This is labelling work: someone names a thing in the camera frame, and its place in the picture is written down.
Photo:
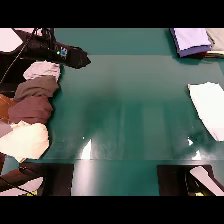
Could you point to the maroon garment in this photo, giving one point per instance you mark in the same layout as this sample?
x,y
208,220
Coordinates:
x,y
31,110

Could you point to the pale grey garment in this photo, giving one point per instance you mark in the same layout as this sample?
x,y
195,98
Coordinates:
x,y
41,70

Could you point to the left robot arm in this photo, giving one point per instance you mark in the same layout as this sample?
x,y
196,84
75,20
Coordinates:
x,y
46,50

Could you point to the grey-brown garment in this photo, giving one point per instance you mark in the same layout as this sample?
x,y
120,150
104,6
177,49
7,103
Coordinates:
x,y
35,88

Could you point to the beige garment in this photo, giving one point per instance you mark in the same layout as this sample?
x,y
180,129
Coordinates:
x,y
216,38

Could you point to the cream garment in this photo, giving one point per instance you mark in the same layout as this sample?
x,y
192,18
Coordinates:
x,y
26,140

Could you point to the white garment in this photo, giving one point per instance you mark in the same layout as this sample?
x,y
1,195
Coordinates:
x,y
210,106

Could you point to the orange-brown garment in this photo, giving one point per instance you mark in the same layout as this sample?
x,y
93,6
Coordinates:
x,y
5,106

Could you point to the lavender garment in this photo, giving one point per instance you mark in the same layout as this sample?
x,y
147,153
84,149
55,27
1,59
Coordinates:
x,y
191,40

